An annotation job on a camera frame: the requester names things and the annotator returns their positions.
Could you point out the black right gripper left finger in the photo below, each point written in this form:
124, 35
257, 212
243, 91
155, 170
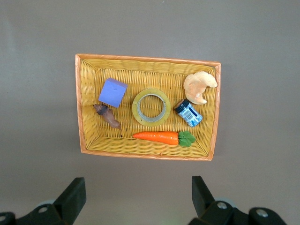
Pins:
70, 201

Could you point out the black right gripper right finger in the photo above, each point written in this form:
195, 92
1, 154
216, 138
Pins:
201, 199

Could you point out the yellow tape roll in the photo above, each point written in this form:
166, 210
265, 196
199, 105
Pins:
136, 110

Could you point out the orange toy carrot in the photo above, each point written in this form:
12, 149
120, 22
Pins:
159, 137

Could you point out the yellow wicker basket orange rim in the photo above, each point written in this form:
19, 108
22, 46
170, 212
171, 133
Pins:
145, 145

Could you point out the small jar blue label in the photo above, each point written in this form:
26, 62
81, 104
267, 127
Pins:
188, 113

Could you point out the brown toy root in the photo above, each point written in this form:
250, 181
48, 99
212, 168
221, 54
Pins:
107, 114

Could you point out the toy croissant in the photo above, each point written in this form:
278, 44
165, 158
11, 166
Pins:
194, 86

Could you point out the purple foam cube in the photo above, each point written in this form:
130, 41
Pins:
112, 93

